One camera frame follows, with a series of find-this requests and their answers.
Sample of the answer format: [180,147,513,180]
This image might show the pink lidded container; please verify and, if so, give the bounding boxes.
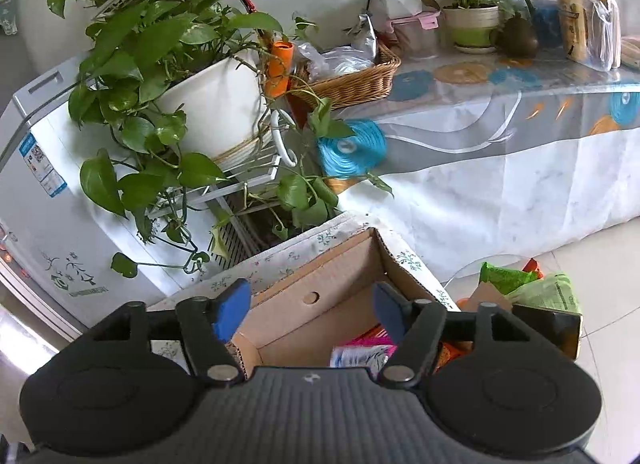
[388,8,440,58]

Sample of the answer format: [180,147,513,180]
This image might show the white chest freezer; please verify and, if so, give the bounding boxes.
[1,57,224,339]

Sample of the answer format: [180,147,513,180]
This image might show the cardboard milk box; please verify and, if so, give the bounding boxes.
[230,228,459,376]

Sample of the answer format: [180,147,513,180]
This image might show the grey white patterned tablecloth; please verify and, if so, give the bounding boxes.
[319,53,639,280]

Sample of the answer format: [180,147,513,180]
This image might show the pink white snack packet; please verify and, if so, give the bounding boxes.
[330,325,397,378]

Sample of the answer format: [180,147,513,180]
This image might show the red noodle snack packet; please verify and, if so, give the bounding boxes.
[433,341,473,374]

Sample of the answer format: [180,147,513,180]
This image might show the yellow packaged bag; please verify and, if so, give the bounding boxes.
[556,0,622,72]

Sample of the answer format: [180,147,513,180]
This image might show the white metal plant rack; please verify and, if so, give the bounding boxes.
[94,0,302,265]

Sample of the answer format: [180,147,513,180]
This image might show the wicker basket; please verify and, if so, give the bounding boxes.
[288,42,401,109]

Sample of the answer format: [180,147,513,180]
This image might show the pothos plant in white pot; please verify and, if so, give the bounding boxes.
[31,0,396,280]

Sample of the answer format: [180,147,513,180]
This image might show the green plastic bag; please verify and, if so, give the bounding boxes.
[478,259,582,314]

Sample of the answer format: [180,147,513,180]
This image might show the brown round vase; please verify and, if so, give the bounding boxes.
[497,14,539,58]

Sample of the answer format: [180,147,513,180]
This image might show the orange plastic cup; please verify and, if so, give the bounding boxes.
[264,41,295,98]

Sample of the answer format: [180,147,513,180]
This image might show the dark floor box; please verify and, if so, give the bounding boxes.
[454,279,586,362]

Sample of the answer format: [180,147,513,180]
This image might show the green striped plant pot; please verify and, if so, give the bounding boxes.
[444,6,500,54]

